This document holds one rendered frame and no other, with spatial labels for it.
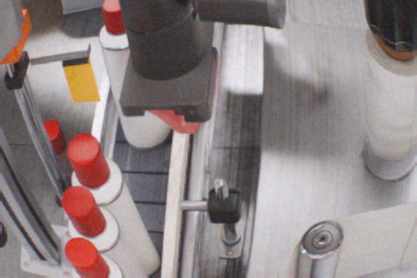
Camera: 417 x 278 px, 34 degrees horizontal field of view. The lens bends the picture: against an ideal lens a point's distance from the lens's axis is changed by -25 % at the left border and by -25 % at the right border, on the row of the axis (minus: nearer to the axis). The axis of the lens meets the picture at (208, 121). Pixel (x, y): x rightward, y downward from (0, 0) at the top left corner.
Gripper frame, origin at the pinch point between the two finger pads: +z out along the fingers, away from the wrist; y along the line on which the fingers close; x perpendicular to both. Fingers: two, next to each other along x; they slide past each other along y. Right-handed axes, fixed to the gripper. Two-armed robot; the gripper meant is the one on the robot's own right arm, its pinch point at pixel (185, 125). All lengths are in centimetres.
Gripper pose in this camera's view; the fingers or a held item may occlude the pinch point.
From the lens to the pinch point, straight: 72.9
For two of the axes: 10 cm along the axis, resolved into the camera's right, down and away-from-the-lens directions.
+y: 0.8, -8.0, 6.0
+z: 1.3, 6.0, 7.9
